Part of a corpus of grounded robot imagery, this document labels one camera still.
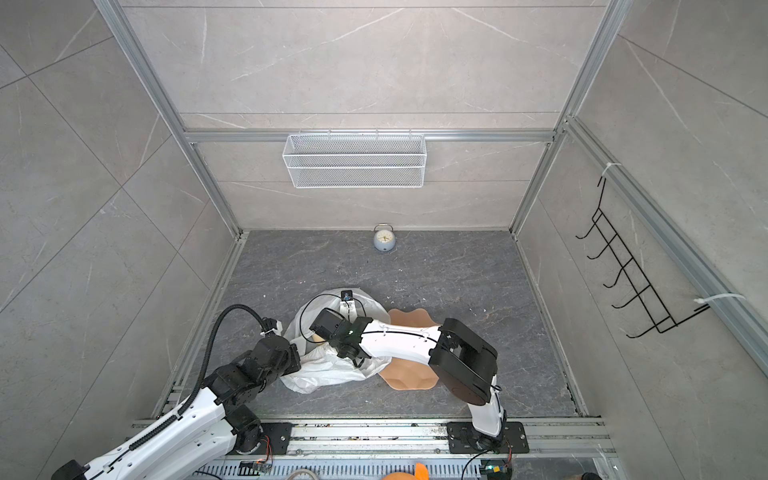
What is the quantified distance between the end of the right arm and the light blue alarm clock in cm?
51

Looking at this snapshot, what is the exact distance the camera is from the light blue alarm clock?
3.75 feet

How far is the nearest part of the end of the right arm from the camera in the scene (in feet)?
2.00
